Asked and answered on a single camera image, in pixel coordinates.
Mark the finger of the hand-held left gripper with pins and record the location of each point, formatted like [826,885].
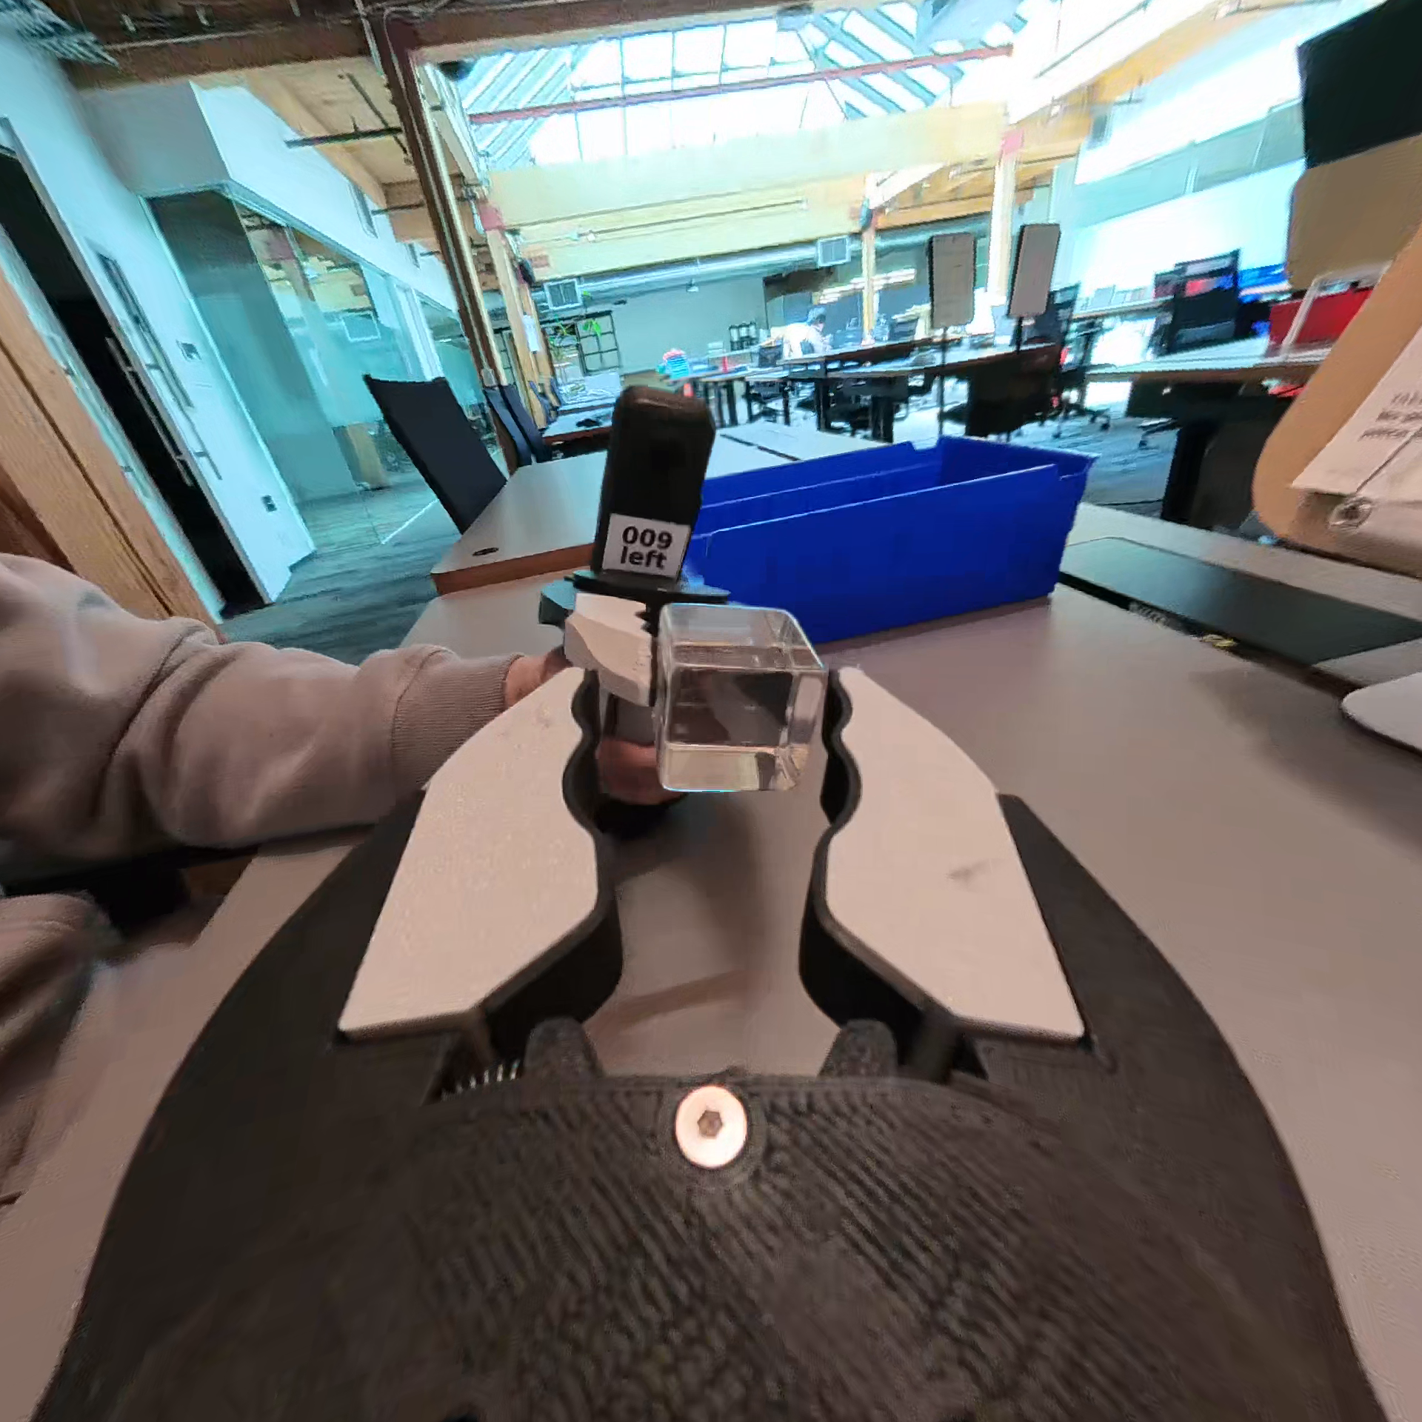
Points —
[612,651]

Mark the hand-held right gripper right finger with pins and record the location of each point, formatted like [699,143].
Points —
[944,889]

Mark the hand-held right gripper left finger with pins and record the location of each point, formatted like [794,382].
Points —
[478,889]

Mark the clear acrylic cube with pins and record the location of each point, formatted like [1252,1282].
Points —
[735,686]

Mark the blue plastic bin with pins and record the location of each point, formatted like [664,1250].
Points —
[888,558]

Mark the person's left forearm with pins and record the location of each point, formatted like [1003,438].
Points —
[221,725]

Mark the grey desk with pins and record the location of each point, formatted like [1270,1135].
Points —
[1166,835]

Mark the person's left hand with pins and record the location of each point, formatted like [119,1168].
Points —
[640,775]

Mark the wood-edged grey table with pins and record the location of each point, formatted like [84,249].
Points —
[520,509]

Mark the black office chair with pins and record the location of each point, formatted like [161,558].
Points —
[520,423]
[439,444]

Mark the standing divider panel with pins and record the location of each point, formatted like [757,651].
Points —
[949,278]
[1033,270]

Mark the black flat panel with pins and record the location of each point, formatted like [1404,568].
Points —
[1220,599]

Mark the person's grey sweater torso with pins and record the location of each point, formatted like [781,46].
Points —
[44,1000]

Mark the wooden document stand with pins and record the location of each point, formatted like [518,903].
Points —
[1274,488]

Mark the wooden door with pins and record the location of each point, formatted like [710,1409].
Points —
[65,466]

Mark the printed instruction sheets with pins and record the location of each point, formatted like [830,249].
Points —
[1375,444]

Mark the red plastic bin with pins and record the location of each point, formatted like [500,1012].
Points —
[1316,317]

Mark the black and tan divider panel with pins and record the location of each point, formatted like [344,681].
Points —
[1365,89]

